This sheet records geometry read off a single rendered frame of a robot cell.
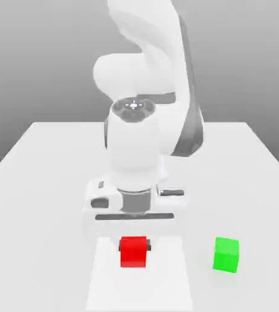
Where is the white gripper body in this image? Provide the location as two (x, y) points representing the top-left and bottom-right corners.
(82, 197), (188, 236)

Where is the small red cube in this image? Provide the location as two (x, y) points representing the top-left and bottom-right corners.
(119, 235), (147, 269)

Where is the small green cube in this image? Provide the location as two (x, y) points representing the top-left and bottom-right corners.
(212, 236), (240, 274)

